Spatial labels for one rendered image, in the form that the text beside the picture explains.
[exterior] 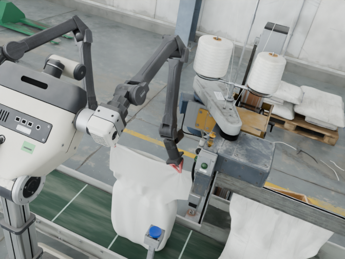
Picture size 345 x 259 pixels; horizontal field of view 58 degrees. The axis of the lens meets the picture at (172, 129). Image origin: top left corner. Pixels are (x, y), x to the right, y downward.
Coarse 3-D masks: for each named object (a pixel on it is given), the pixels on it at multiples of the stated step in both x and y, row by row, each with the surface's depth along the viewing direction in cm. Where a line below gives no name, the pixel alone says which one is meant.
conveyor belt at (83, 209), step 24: (48, 192) 223; (72, 192) 226; (96, 192) 230; (48, 216) 206; (72, 216) 209; (96, 216) 212; (96, 240) 197; (120, 240) 200; (168, 240) 206; (192, 240) 209
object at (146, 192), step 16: (112, 160) 180; (128, 160) 174; (144, 160) 168; (160, 160) 169; (128, 176) 180; (144, 176) 174; (160, 176) 171; (176, 176) 168; (112, 192) 187; (128, 192) 179; (144, 192) 177; (160, 192) 176; (176, 192) 173; (112, 208) 192; (128, 208) 184; (144, 208) 178; (160, 208) 175; (176, 208) 182; (112, 224) 201; (128, 224) 190; (144, 224) 184; (160, 224) 181
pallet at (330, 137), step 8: (264, 112) 424; (288, 120) 416; (296, 120) 419; (304, 120) 426; (288, 128) 421; (312, 128) 409; (320, 128) 412; (312, 136) 416; (328, 136) 405; (336, 136) 402
